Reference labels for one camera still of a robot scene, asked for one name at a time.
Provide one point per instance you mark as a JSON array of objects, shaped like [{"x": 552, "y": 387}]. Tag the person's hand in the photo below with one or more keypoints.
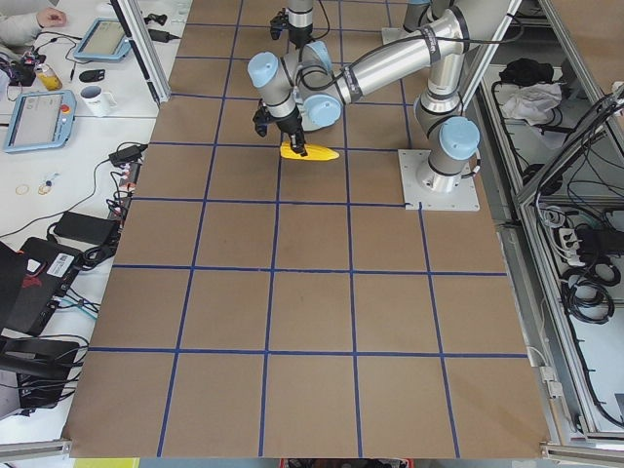
[{"x": 51, "y": 17}]

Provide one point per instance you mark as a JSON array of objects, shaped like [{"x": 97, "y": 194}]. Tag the white mug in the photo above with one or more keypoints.
[{"x": 99, "y": 101}]

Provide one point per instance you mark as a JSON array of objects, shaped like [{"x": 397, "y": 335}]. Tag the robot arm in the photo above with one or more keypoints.
[
  {"x": 301, "y": 91},
  {"x": 297, "y": 20}
]

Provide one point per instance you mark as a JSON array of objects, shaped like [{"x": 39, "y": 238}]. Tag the black computer mouse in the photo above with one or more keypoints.
[{"x": 92, "y": 75}]

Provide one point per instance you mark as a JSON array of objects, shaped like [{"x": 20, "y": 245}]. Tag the white cloth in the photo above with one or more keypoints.
[{"x": 534, "y": 104}]

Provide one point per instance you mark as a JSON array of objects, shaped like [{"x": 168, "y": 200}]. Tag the teach pendant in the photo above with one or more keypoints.
[
  {"x": 40, "y": 120},
  {"x": 104, "y": 41}
]

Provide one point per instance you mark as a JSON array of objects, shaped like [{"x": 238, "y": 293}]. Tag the yellow corn cob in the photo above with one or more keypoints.
[{"x": 312, "y": 152}]

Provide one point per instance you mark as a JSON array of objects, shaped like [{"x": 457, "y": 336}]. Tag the teach pendant far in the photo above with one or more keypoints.
[{"x": 104, "y": 41}]

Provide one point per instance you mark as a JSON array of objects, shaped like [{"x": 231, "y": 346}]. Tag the black power brick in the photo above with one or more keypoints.
[{"x": 86, "y": 228}]

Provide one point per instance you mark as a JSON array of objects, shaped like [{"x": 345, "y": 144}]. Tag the aluminium frame post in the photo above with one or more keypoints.
[{"x": 129, "y": 14}]

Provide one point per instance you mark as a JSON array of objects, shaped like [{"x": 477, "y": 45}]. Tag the white power strip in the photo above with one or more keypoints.
[{"x": 570, "y": 246}]

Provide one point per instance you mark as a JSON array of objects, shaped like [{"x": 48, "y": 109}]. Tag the teach pendant near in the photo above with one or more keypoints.
[{"x": 40, "y": 120}]

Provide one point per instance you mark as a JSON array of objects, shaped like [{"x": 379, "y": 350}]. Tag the orange bottle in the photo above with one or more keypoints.
[{"x": 48, "y": 77}]

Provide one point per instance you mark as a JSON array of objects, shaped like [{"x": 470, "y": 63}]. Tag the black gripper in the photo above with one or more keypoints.
[
  {"x": 298, "y": 35},
  {"x": 291, "y": 125}
]

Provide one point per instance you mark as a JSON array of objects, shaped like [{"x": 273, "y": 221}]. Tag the black cloth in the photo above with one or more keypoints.
[{"x": 527, "y": 72}]

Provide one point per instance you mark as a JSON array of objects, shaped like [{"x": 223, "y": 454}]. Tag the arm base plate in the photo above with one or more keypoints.
[
  {"x": 392, "y": 34},
  {"x": 424, "y": 189}
]

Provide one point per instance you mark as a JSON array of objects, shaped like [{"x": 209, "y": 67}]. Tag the black laptop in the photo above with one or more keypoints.
[{"x": 50, "y": 271}]

